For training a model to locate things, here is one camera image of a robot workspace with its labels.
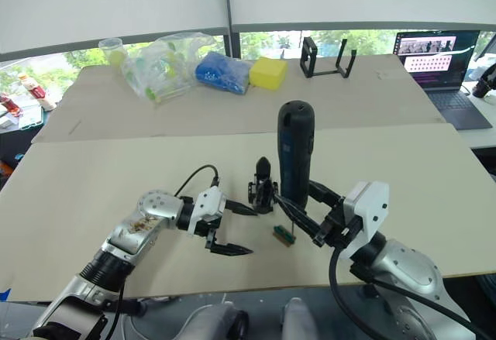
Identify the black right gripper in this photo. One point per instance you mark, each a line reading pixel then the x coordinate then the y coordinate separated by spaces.
pixel 339 227

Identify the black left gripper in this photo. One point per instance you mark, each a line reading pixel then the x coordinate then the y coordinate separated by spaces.
pixel 211 229

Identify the dark blue electric screwdriver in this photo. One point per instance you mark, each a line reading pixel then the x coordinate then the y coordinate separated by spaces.
pixel 295 150

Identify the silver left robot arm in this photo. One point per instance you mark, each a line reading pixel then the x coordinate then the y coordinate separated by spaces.
pixel 128 235

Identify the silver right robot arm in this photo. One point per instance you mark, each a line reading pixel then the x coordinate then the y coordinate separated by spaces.
pixel 410 270

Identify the black spare gripper body assembly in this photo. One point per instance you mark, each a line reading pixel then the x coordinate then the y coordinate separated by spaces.
pixel 263 198

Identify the black pointed finger piece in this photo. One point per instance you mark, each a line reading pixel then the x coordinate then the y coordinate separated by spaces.
pixel 263 167

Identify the small green brown block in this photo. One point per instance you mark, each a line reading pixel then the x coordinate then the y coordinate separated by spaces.
pixel 283 235

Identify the grey rounded shape with lens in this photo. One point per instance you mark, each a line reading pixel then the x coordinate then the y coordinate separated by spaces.
pixel 217 322

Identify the yellow sponge block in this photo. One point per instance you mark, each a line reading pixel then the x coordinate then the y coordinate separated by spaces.
pixel 267 73

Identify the blue cloth in bag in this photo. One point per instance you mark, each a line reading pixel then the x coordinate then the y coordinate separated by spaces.
pixel 222 73

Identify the clear plastic bag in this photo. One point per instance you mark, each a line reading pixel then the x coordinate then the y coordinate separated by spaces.
pixel 162 65

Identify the white side table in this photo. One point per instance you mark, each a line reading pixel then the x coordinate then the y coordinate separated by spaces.
pixel 480 134

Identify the open dark laptop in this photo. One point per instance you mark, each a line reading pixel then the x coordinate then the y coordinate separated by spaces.
pixel 438 61

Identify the black round device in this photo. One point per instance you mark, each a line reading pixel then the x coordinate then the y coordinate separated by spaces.
pixel 484 82

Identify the clear plastic cup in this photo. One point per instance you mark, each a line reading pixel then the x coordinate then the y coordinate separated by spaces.
pixel 112 49

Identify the white green plastic tray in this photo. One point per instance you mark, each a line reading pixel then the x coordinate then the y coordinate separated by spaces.
pixel 33 119

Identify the bottle with red label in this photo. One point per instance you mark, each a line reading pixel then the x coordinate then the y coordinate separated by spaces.
pixel 36 92

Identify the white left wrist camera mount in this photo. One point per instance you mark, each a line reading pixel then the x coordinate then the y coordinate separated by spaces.
pixel 209 204

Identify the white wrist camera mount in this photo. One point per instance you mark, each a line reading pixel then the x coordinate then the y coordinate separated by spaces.
pixel 209 204
pixel 372 212

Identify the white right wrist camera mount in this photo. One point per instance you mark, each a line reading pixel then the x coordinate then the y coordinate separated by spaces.
pixel 372 212

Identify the black frame stand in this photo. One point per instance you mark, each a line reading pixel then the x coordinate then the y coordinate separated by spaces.
pixel 308 57

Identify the grey window frame post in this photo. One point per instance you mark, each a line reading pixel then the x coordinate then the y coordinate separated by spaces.
pixel 231 14

